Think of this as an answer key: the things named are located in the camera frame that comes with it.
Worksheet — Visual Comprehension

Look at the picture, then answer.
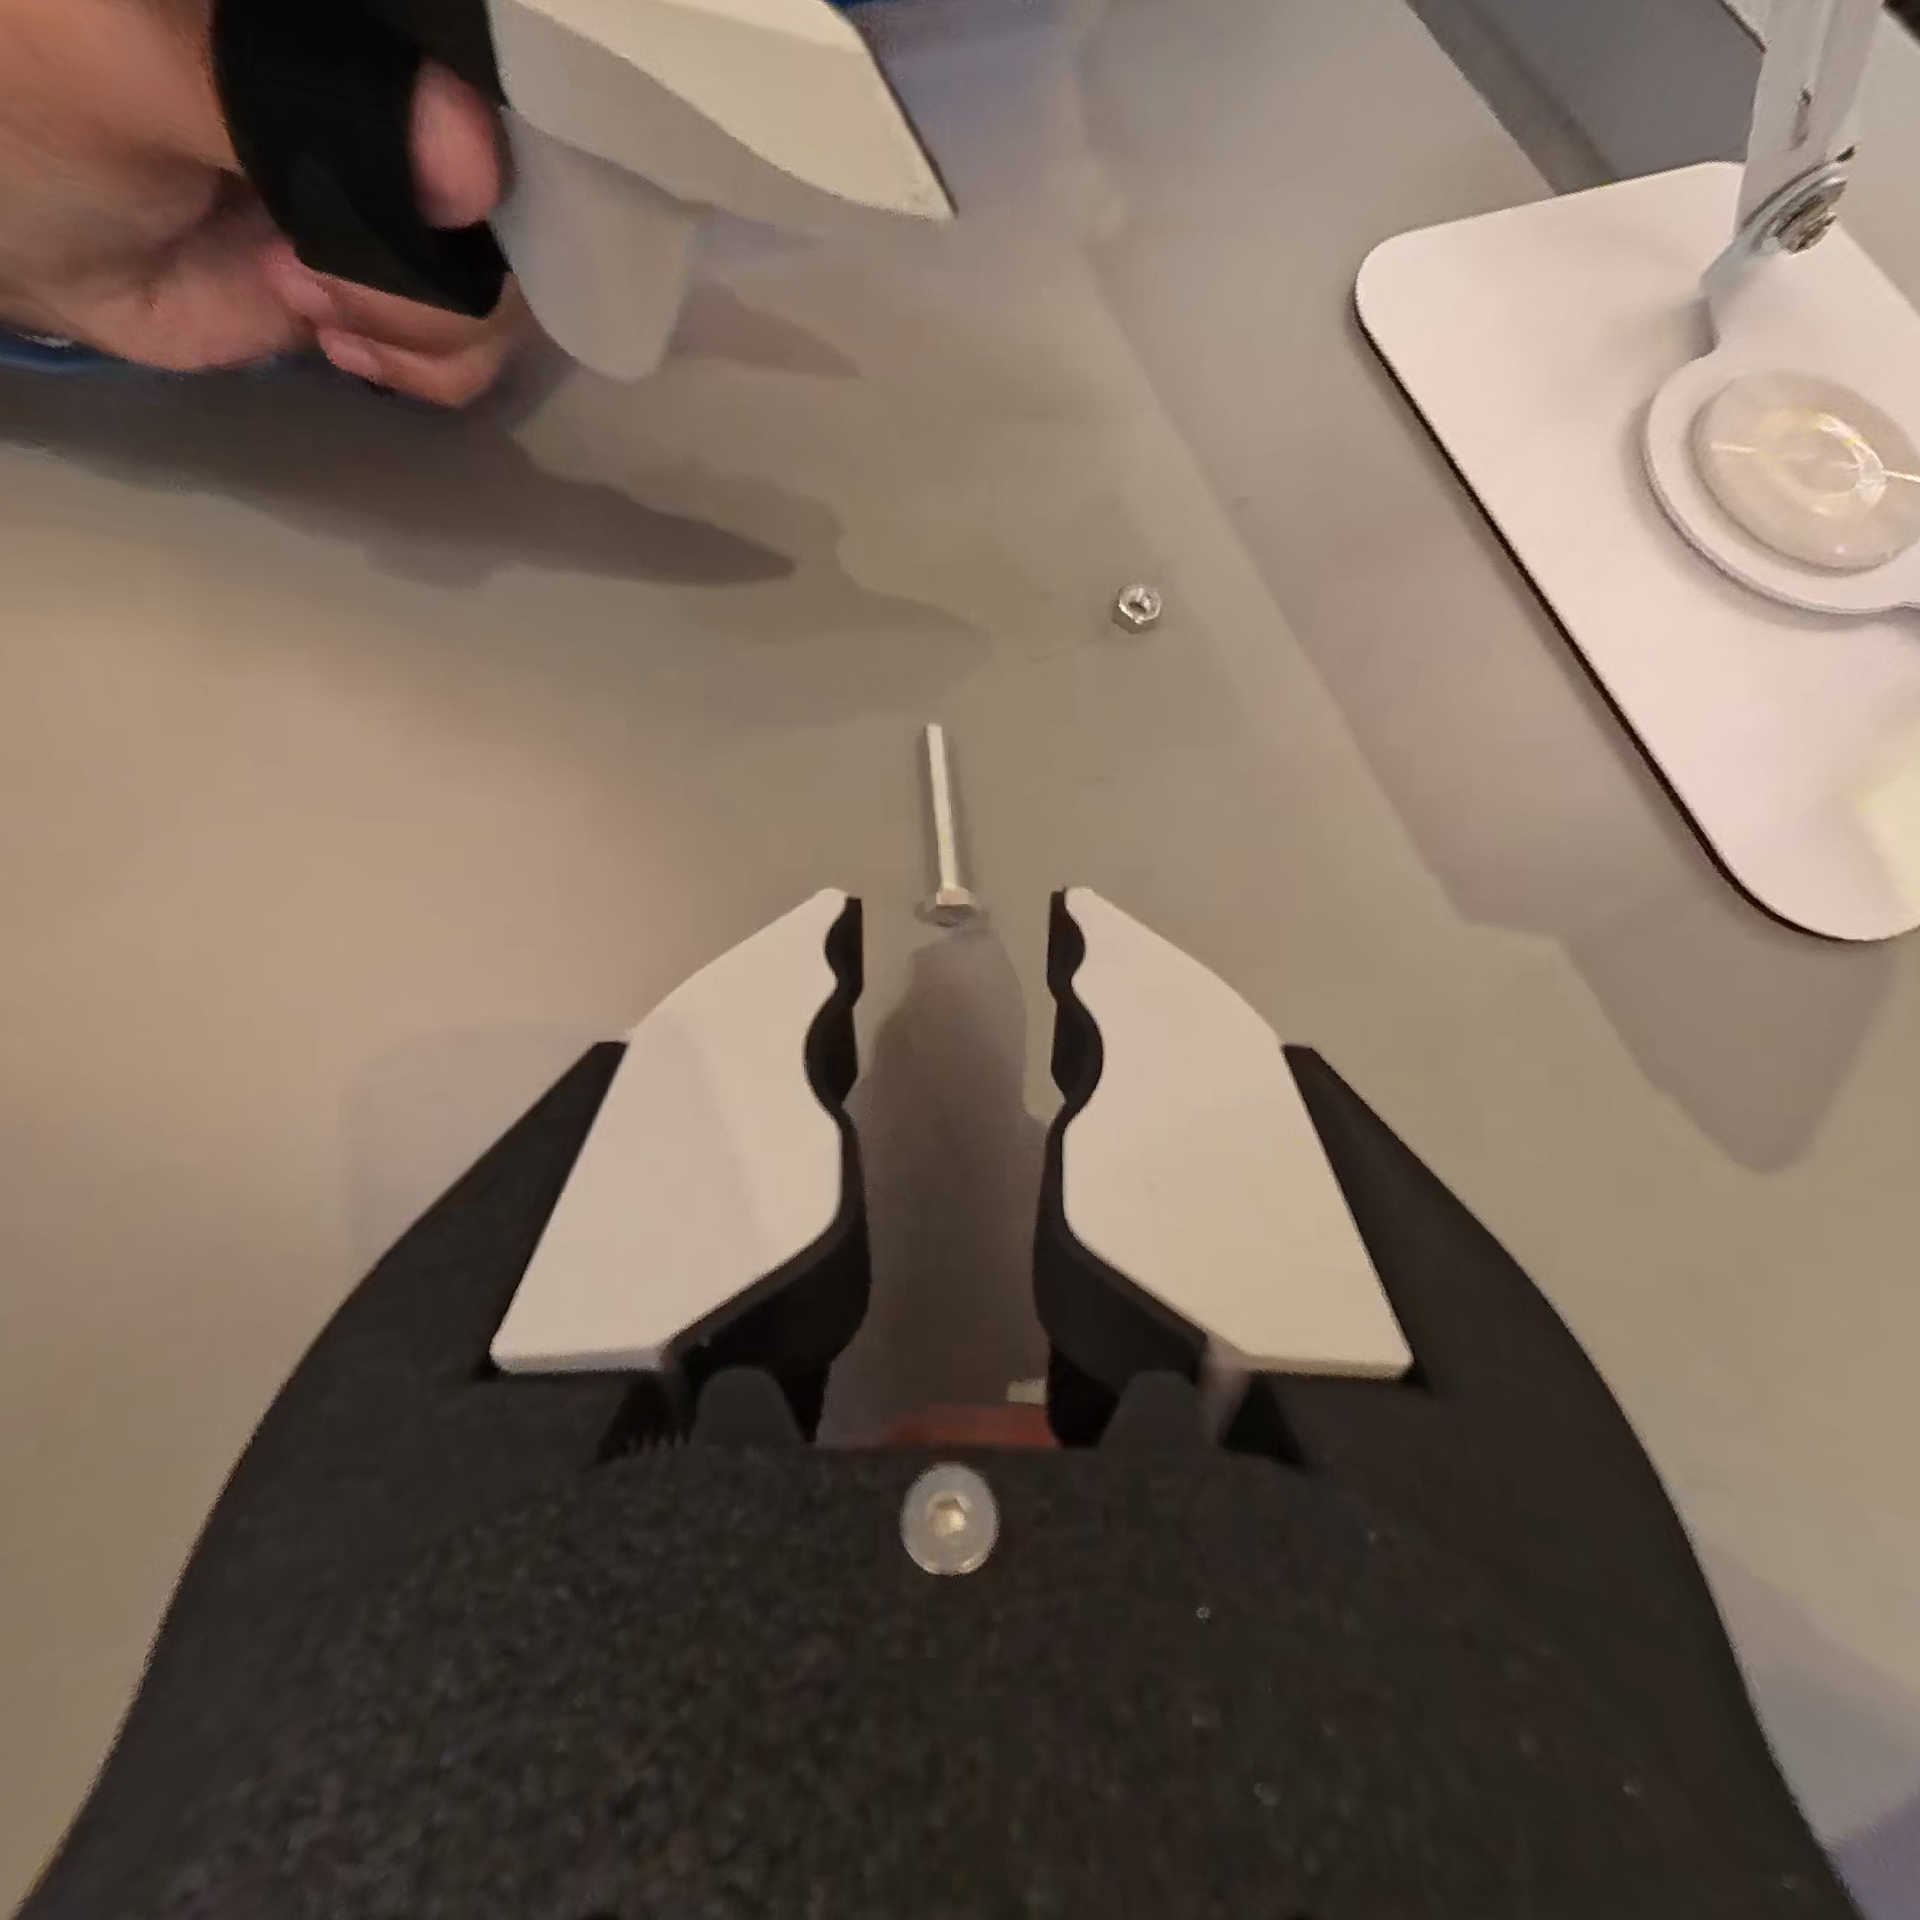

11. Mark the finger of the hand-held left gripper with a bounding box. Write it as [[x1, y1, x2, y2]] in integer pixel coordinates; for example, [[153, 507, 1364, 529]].
[[486, 0, 961, 225]]

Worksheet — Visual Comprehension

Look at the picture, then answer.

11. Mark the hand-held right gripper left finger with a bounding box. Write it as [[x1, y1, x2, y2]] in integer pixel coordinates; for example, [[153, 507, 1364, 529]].
[[489, 885, 876, 1444]]

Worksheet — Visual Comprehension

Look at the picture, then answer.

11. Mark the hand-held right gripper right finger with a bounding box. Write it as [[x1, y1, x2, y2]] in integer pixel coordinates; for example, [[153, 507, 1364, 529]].
[[1032, 882, 1417, 1452]]

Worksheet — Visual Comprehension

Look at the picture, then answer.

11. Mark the silver hex bolt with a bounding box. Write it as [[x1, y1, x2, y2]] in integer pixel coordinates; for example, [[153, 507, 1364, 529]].
[[915, 722, 980, 933]]

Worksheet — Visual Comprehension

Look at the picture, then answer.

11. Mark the grey desk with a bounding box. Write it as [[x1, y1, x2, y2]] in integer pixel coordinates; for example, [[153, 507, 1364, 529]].
[[0, 0, 1920, 1920]]

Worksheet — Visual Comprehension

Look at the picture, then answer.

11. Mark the person's left hand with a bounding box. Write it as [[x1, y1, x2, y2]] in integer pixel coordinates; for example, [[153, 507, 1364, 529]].
[[0, 0, 523, 410]]

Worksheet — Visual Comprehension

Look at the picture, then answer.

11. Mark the white stand base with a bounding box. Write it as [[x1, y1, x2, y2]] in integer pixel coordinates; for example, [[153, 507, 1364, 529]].
[[1354, 0, 1920, 947]]

